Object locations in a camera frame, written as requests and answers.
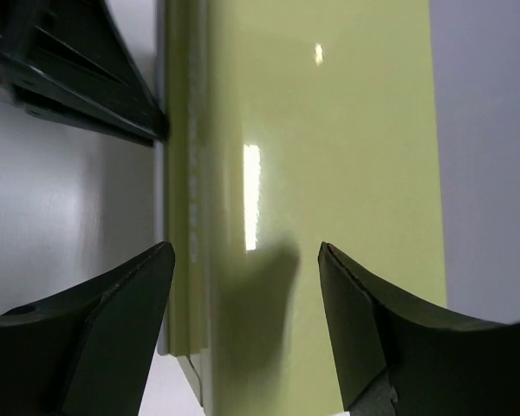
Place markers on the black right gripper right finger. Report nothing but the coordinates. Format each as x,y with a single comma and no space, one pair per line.
397,354

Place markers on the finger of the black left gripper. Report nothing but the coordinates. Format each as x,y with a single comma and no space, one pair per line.
66,62

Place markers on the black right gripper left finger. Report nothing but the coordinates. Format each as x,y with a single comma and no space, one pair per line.
88,349

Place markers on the green metal drawer box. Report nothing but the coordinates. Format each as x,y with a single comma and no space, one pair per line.
293,123

